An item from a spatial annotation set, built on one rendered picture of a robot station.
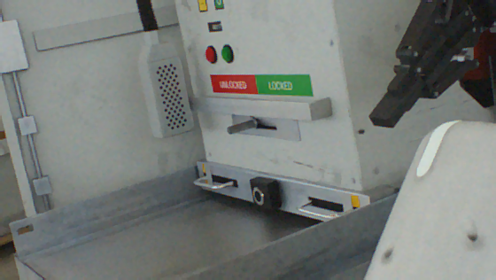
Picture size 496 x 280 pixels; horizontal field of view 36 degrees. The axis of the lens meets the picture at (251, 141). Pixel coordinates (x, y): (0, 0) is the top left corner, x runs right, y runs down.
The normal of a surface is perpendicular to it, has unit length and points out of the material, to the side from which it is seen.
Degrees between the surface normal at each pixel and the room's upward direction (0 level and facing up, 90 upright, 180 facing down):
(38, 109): 90
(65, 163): 90
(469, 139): 46
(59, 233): 90
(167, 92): 90
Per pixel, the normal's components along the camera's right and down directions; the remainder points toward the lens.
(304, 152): -0.83, 0.26
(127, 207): 0.52, 0.07
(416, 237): -0.65, -0.47
